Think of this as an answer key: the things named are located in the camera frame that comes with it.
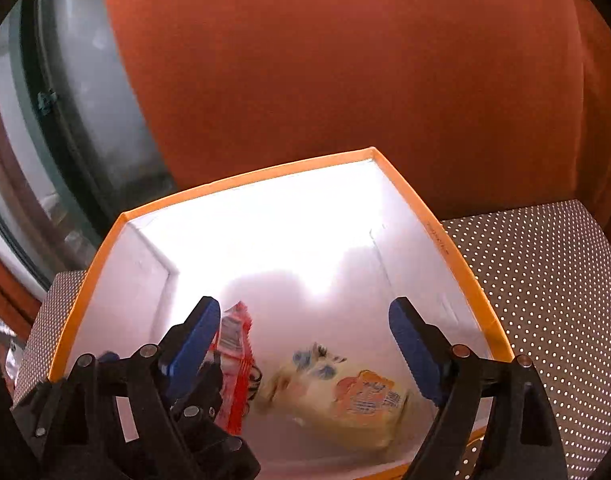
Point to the orange curtain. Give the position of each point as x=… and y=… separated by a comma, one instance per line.
x=335, y=60
x=5, y=290

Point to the orange cardboard box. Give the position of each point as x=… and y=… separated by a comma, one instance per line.
x=285, y=240

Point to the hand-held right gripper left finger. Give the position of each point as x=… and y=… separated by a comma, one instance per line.
x=195, y=345

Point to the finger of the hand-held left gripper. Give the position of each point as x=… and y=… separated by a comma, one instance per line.
x=32, y=410
x=208, y=435

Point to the light patterned cloth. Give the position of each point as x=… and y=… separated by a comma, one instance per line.
x=12, y=360

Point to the window with dark frame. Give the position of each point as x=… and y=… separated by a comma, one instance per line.
x=85, y=85

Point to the red and white snack packet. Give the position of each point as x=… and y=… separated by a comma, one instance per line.
x=235, y=355

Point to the brown polka dot cloth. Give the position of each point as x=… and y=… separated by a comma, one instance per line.
x=535, y=285

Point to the yellow chip bag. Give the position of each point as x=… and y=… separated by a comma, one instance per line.
x=345, y=410

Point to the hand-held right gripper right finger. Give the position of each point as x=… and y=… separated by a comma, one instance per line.
x=413, y=355

